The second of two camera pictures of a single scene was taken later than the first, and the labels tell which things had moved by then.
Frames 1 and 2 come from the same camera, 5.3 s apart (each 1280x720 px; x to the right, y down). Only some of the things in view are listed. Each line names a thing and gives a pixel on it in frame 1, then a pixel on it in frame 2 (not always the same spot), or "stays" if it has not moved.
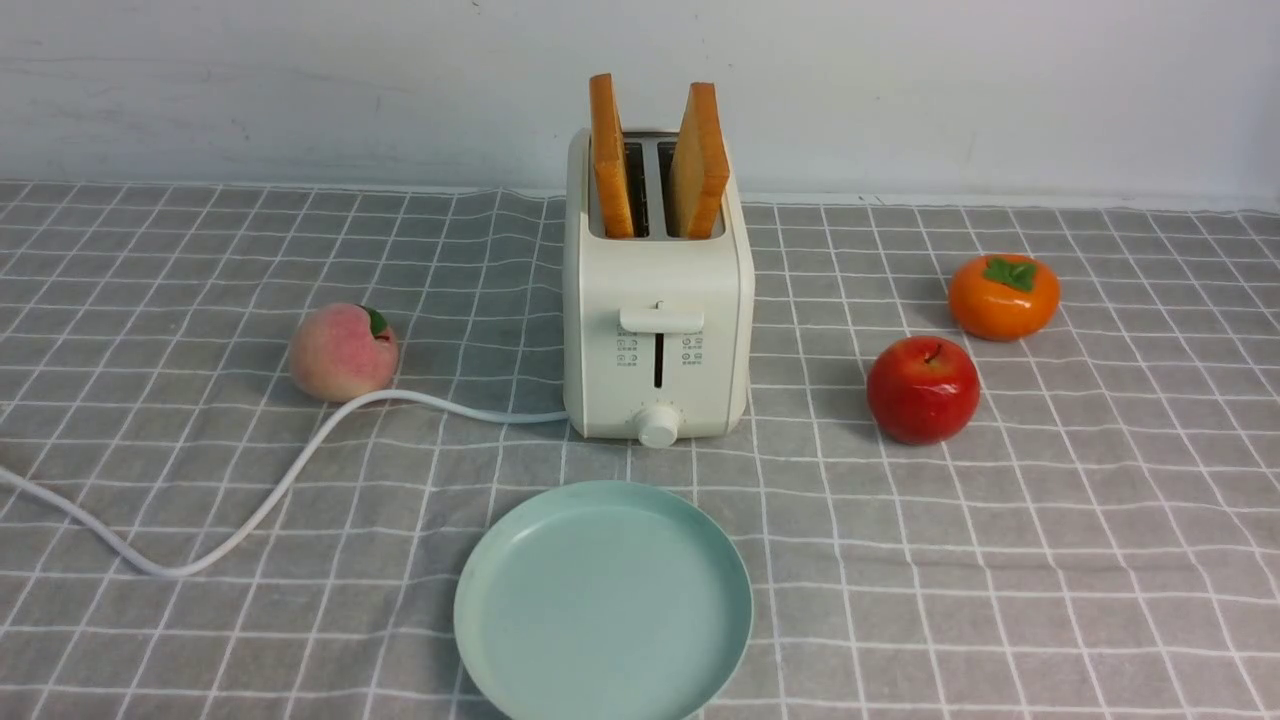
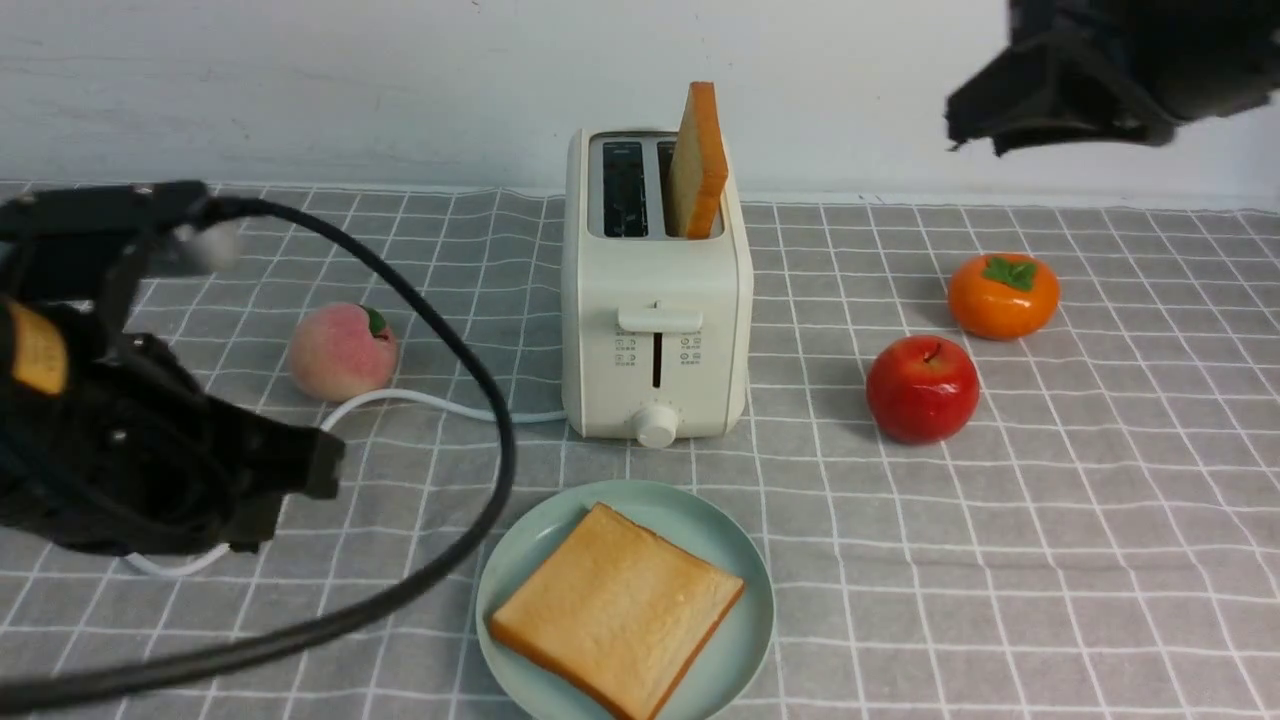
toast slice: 610,158 to 616,615
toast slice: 700,168 stays
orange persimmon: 1004,297 stays
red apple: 924,390 stays
